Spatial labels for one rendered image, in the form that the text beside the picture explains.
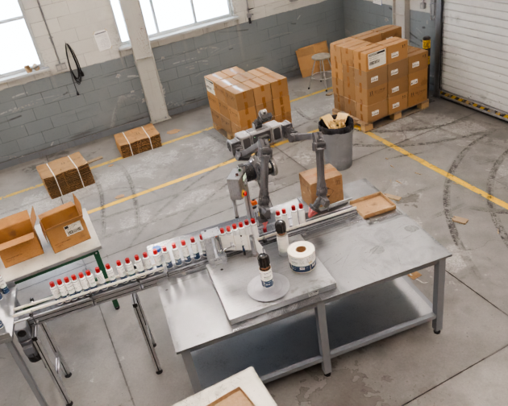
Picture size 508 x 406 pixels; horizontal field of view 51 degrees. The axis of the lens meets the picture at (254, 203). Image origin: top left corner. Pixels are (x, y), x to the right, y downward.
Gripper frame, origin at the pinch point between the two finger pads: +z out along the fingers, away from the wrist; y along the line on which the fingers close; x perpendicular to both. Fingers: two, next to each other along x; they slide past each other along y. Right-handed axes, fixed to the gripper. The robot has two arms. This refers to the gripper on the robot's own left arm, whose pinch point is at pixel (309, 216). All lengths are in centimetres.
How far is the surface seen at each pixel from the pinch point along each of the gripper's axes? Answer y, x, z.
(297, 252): 50, -29, 14
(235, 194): -2, -70, 7
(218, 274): 26, -63, 62
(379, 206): 4, 54, -33
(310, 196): -19.1, 4.1, -11.3
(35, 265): -81, -164, 161
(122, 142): -441, -47, 134
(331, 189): -18.1, 18.6, -24.2
